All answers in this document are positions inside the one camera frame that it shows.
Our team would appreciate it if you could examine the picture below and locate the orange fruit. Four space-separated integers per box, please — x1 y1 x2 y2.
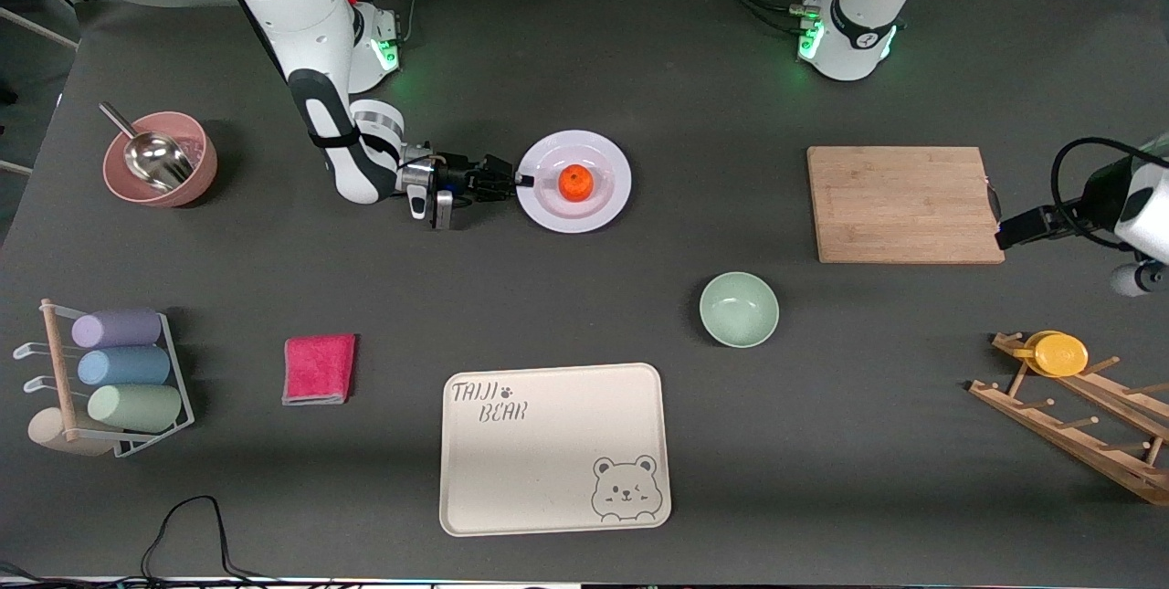
559 164 595 204

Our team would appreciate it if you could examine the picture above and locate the white round plate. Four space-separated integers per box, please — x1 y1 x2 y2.
515 130 633 234

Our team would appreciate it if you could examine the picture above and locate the wooden cutting board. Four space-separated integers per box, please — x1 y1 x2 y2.
806 146 1006 265

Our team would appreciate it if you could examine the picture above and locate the yellow cup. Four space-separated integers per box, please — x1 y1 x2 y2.
1012 331 1090 378

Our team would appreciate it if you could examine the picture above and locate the wooden peg drying rack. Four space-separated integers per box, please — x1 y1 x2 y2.
968 331 1169 507

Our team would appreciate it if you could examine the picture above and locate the folded pink cloth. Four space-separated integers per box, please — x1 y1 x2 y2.
281 334 358 406

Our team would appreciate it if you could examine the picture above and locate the pink bowl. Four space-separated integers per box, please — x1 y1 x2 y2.
102 111 219 208

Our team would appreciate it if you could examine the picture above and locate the mint green bowl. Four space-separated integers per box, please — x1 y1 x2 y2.
699 271 781 349

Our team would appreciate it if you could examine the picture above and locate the beige bear print tray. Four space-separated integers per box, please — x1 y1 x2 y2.
439 363 673 538

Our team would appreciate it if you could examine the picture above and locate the metal scoop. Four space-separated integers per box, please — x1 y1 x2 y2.
99 101 195 195

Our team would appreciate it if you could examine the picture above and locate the purple cup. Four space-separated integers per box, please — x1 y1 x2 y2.
71 309 163 350

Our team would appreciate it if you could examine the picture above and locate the blue cup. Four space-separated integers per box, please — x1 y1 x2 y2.
77 347 173 387

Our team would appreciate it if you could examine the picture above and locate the green cup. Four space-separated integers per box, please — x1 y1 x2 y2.
87 384 184 434

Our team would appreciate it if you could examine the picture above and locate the beige cup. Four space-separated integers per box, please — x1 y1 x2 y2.
26 408 120 458

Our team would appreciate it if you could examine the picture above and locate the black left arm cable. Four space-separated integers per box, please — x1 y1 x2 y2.
1050 137 1169 252

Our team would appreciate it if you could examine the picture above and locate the black floor cable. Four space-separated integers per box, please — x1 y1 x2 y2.
140 495 275 583

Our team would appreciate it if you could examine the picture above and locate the white wire cup rack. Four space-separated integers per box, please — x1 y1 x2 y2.
13 299 195 459

